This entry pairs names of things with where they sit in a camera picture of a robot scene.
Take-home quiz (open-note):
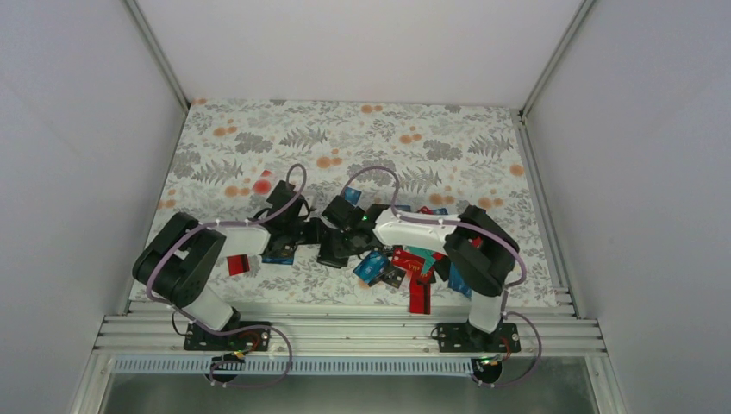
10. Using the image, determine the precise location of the black card holder wallet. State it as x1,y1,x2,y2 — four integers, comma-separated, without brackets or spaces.
316,229,356,268

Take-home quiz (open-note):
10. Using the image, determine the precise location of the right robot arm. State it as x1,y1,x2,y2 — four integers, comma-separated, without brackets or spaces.
322,196,526,351

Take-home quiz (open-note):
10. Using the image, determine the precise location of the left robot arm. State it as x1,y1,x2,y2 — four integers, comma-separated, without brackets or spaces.
132,181,328,349

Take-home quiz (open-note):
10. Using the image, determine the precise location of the blue card near centre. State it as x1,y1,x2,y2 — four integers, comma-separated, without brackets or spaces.
342,186,362,206

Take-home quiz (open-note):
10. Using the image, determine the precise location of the blue card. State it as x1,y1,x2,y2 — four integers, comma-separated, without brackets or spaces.
353,251,389,285
342,186,362,206

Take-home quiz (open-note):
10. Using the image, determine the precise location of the black VIP card stack left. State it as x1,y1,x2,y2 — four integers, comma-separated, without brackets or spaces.
260,244,297,266

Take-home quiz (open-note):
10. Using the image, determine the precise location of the translucent red dot card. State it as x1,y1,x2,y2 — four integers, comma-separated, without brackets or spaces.
252,170,278,197

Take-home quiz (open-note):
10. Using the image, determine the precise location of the blue card lower centre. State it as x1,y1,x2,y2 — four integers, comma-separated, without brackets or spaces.
353,251,389,285

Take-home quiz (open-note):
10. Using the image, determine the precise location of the red VIP card centre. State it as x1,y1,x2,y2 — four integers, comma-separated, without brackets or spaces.
391,248,425,275

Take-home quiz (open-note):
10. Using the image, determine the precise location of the red card left side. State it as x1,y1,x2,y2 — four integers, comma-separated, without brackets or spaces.
227,254,250,277

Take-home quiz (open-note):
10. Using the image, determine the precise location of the teal card centre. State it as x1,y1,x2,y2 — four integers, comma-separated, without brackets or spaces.
405,246,436,266

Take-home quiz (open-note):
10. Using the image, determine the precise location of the red card at front edge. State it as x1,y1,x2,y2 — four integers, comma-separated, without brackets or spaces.
409,279,431,315

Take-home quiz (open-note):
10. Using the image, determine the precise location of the blue card fan right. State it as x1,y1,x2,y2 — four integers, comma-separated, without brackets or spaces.
447,265,472,298

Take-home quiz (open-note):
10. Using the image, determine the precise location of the floral patterned table mat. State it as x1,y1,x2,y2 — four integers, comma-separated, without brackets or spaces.
152,98,557,307

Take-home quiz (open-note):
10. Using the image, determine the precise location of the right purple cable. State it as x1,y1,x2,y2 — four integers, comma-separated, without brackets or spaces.
340,166,542,390

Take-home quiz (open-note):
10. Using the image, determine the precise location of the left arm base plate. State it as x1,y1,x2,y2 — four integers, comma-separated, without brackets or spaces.
183,321,272,352

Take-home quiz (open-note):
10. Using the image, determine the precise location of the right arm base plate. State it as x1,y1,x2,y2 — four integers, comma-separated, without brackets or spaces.
430,323,522,354

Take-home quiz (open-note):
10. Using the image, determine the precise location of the aluminium rail frame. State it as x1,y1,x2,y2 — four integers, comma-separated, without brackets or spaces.
72,294,625,413

